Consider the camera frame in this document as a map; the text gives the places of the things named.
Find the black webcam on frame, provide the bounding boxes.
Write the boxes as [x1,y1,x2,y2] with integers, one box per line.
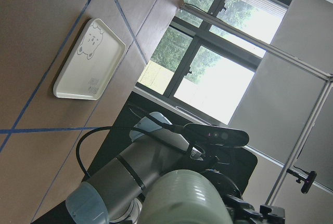
[287,169,317,194]

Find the black camera cable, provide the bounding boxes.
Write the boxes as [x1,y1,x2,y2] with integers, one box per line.
[75,104,193,180]

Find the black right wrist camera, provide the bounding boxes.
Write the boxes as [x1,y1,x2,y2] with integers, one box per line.
[182,123,249,148]

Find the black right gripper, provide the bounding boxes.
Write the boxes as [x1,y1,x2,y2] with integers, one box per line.
[199,156,285,224]

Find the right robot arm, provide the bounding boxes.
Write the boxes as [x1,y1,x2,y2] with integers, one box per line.
[65,112,285,223]

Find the white bear tray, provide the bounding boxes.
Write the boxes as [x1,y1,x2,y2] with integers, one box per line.
[53,18,126,100]

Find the aluminium frame post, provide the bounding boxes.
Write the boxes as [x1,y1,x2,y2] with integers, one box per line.
[180,3,332,82]

